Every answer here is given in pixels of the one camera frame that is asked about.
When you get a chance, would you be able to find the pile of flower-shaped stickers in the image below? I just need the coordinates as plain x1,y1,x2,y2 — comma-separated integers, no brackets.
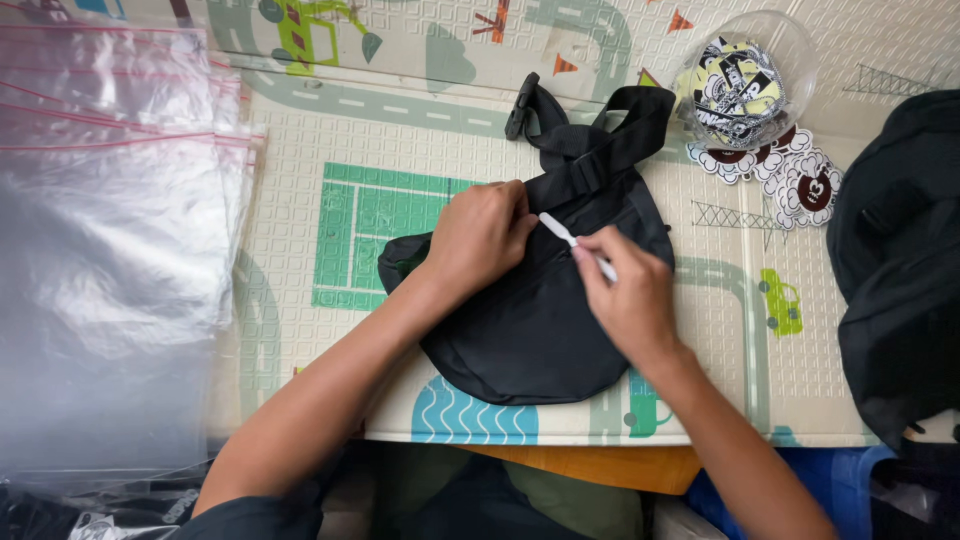
686,126,844,231

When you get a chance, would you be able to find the white zipper pull tag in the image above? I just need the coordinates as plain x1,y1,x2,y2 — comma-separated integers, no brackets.
538,212,619,284

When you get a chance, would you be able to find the black waist bag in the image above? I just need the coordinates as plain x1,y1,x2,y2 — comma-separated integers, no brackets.
377,72,677,407

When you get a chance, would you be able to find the orange wooden board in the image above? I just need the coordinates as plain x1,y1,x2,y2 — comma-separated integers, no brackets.
453,444,702,496

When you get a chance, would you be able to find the printed road play mat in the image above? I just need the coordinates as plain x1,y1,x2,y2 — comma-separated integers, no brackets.
60,0,960,447

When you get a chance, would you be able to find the blue plastic bag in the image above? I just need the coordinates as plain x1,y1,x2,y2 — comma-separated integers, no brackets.
684,445,897,540

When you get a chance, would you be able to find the person's dark clothing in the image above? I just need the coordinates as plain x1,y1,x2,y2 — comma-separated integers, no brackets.
168,442,646,540

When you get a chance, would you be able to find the stack of clear zip bags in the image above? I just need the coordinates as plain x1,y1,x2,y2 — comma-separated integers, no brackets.
0,15,265,485

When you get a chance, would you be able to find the person's left hand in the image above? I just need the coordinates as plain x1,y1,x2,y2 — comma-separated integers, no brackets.
422,179,540,296

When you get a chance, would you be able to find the person's right hand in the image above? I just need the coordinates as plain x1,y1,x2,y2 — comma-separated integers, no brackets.
571,225,680,368

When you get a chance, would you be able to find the clear plastic jar of keychains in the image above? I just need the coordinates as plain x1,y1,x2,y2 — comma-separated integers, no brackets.
671,9,819,151

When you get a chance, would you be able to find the heap of black bags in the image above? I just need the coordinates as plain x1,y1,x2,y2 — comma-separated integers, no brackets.
826,89,960,451

